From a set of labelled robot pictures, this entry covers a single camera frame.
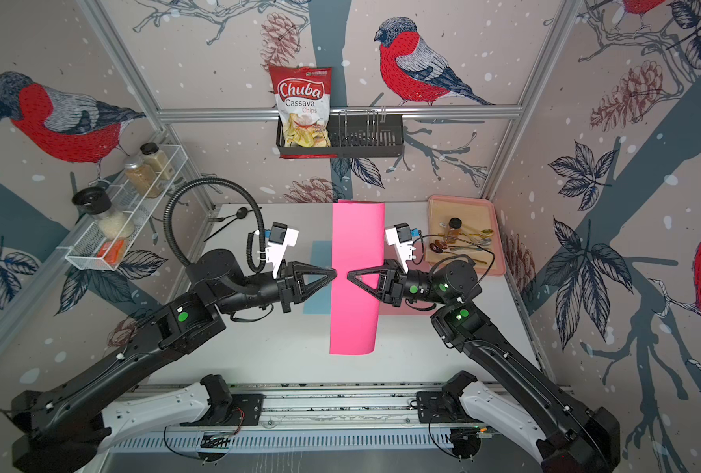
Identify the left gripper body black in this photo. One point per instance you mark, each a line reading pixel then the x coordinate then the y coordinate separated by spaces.
pixel 284 287

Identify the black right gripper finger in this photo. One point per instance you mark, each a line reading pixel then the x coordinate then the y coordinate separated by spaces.
pixel 374 285
pixel 377 270

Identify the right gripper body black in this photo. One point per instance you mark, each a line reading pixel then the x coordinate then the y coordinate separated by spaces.
pixel 401 284

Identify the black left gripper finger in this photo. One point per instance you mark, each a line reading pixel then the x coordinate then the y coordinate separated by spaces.
pixel 300 269
pixel 313 284

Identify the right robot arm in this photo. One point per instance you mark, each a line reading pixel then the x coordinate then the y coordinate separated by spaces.
pixel 560 432

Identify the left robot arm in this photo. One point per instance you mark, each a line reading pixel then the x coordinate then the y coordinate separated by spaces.
pixel 66 427

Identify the light pink paper sheet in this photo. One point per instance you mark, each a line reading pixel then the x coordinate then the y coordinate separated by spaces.
pixel 419 293

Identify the iridescent purple spoon front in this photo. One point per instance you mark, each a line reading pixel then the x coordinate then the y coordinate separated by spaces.
pixel 439 250

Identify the black spoon on table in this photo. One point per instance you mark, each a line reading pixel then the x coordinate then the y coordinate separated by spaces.
pixel 241 214

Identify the red pepper spice jar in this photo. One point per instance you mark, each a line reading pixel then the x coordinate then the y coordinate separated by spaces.
pixel 453 230

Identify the pink plastic tray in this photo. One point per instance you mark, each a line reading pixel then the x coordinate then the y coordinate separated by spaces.
pixel 474 224

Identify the silver spoon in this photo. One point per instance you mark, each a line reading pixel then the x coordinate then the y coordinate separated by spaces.
pixel 481 242

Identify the Chuba cassava chips bag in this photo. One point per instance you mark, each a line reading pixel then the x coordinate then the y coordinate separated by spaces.
pixel 303 99

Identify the small red box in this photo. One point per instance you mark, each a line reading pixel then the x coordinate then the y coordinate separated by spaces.
pixel 113 252

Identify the tan spice bottle front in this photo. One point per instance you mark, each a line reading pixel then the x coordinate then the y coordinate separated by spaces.
pixel 142 177

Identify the tan spice bottle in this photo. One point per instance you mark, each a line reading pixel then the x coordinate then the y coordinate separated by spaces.
pixel 142 177
pixel 157 159

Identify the tan spice bottle rear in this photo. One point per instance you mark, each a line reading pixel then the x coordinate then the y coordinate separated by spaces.
pixel 157 159

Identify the black lid grinder jar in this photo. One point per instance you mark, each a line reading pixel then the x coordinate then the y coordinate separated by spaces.
pixel 96 203

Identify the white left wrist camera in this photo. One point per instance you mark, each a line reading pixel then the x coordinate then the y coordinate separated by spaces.
pixel 279 238

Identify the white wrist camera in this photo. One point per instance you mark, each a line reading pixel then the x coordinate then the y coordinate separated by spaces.
pixel 402 237
pixel 279 238

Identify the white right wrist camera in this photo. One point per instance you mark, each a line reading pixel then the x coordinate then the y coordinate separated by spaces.
pixel 402 237

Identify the gold spoon cream handle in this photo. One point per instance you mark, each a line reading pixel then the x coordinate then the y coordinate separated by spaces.
pixel 487 233

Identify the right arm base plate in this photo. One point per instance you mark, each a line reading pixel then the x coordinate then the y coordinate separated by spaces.
pixel 438 407

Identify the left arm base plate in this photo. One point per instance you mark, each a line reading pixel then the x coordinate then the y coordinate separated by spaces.
pixel 244 409

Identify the black wire wall basket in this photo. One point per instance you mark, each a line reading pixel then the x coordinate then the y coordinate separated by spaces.
pixel 369 135

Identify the clear acrylic wall shelf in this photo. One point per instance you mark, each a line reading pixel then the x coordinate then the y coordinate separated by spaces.
pixel 82 251

